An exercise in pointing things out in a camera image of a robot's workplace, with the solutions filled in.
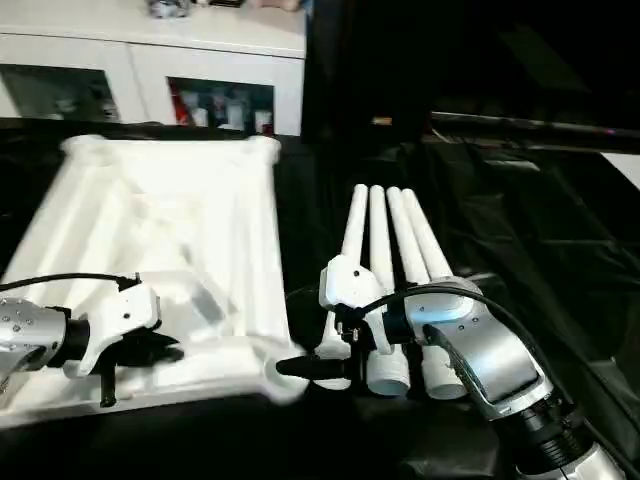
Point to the white plastic table leg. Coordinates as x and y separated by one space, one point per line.
428 240
352 230
380 240
408 240

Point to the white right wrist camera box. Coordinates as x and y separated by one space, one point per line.
348 285

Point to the grey object on cabinet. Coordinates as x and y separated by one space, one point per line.
168 8

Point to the silver metal rod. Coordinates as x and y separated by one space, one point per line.
540 130

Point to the white flat board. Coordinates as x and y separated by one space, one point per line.
622 170

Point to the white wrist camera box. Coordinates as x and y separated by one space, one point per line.
120 310
348 285

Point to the white glass-door cabinet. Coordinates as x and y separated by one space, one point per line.
150 35

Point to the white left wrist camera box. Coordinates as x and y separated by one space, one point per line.
120 310

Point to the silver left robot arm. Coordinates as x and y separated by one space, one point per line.
25 335

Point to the white plastic table top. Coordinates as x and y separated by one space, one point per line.
150 220

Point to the small yellow label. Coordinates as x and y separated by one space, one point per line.
382 121

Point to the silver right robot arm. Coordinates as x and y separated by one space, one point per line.
490 350

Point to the black table mat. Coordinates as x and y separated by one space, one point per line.
560 260

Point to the red bottle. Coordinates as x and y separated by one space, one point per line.
180 108

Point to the black fabric backdrop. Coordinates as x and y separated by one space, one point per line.
460 60

